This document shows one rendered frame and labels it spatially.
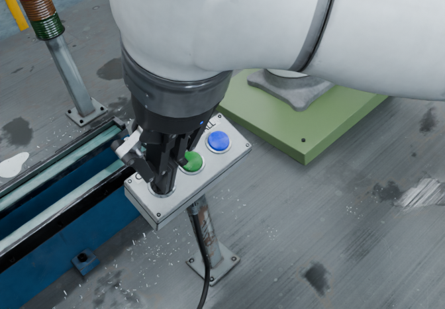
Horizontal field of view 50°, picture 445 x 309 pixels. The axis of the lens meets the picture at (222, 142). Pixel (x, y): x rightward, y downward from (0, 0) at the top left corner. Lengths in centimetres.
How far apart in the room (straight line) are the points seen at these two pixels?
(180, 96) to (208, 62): 6
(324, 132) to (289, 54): 71
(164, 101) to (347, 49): 14
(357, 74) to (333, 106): 75
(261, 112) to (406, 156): 31
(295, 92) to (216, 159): 45
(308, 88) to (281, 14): 80
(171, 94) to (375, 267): 57
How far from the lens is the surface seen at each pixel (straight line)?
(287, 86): 106
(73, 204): 85
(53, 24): 109
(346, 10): 28
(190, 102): 36
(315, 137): 98
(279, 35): 28
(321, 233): 87
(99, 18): 165
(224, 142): 65
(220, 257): 84
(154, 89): 35
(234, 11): 27
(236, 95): 112
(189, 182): 63
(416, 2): 29
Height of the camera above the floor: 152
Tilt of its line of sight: 43 degrees down
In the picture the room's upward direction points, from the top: 12 degrees counter-clockwise
